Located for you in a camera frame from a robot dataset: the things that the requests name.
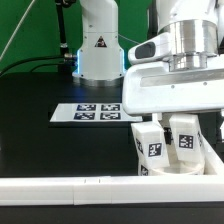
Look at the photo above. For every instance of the white round stool seat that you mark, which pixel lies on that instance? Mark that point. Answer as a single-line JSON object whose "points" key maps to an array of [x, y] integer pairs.
{"points": [[177, 168]]}

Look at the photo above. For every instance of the white L-shaped fence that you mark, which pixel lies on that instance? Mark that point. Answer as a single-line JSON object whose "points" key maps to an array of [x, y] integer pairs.
{"points": [[208, 187]]}

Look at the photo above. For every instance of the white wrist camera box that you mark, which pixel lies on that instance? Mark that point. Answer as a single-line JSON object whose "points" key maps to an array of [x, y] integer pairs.
{"points": [[151, 50]]}

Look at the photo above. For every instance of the white marker sheet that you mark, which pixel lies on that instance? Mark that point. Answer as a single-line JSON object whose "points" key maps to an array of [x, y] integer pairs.
{"points": [[92, 112]]}

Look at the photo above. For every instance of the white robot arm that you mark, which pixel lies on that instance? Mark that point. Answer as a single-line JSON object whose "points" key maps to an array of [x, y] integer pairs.
{"points": [[179, 69]]}

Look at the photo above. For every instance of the black vertical pole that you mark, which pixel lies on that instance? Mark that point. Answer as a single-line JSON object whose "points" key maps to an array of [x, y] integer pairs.
{"points": [[63, 68]]}

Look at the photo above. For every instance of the thin grey rod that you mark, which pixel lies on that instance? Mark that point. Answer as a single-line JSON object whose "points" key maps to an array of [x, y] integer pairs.
{"points": [[15, 31]]}

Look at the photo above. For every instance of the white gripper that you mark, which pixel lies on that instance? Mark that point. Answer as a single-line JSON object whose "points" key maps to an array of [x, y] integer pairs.
{"points": [[151, 88]]}

